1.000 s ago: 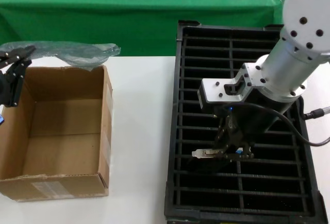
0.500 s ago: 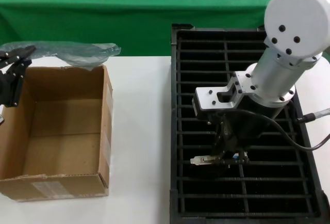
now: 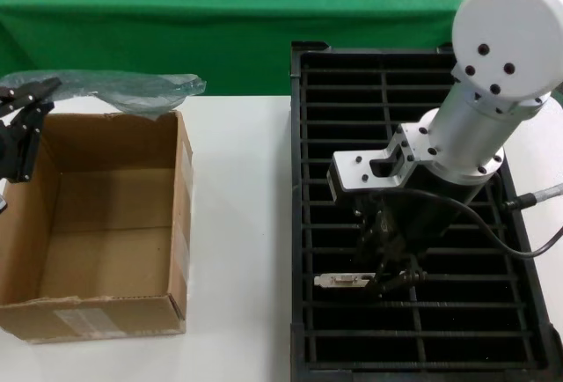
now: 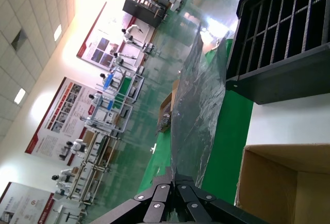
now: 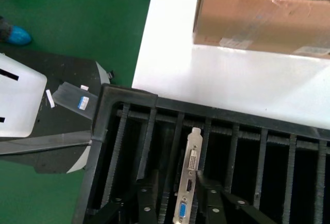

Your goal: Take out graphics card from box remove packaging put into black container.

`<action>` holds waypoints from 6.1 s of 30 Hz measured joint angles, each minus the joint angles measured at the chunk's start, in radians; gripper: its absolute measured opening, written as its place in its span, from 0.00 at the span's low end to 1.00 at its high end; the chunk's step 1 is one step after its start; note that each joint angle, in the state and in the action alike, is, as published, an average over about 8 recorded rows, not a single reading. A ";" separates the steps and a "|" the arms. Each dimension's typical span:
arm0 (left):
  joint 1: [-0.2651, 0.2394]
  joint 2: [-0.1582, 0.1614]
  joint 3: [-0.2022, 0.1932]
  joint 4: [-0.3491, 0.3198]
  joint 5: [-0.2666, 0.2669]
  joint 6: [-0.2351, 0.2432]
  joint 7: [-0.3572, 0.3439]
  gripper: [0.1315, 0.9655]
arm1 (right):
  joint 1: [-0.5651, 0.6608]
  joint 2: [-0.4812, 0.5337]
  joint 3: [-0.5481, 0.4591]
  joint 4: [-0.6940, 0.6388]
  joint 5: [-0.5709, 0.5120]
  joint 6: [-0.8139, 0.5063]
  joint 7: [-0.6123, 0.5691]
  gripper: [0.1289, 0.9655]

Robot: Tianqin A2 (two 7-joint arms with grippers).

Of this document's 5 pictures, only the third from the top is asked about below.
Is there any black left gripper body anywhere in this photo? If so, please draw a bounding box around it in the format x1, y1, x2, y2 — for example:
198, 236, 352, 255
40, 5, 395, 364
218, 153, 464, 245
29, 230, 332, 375
0, 120, 18, 180

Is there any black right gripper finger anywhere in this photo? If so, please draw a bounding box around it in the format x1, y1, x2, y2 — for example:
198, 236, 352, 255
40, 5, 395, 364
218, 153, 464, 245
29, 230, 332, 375
392, 266, 429, 290
366, 266, 399, 300

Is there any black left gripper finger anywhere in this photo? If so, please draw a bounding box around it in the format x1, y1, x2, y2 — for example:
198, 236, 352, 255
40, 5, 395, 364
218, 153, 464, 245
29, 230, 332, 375
0, 77, 62, 115
10, 99, 55, 184

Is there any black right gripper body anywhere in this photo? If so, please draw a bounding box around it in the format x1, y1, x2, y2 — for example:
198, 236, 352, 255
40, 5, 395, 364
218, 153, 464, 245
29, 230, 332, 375
353, 165, 490, 268

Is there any graphics card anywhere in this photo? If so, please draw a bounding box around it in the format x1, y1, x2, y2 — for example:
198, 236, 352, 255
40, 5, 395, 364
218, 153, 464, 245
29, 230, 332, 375
313, 271, 377, 290

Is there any dark translucent antistatic bag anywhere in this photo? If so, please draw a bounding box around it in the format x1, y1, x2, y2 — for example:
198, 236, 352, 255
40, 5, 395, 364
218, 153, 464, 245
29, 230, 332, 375
0, 69, 207, 124

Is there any brown open cardboard box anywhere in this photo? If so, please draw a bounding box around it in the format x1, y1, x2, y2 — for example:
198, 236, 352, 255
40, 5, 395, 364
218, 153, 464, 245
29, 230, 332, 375
0, 111, 194, 345

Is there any black slotted container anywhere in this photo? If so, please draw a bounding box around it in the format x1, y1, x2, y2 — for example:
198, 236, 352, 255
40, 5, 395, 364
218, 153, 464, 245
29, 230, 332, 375
289, 40, 553, 382

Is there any green tablecloth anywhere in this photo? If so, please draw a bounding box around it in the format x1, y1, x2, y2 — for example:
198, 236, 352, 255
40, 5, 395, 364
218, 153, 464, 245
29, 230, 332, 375
0, 0, 474, 98

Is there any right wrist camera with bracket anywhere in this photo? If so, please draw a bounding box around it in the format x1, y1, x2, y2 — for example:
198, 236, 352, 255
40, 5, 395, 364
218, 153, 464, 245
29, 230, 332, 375
325, 124, 423, 203

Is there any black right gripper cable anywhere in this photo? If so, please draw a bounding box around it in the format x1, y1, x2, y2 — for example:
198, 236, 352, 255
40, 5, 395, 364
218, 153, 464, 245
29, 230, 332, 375
386, 181, 563, 260

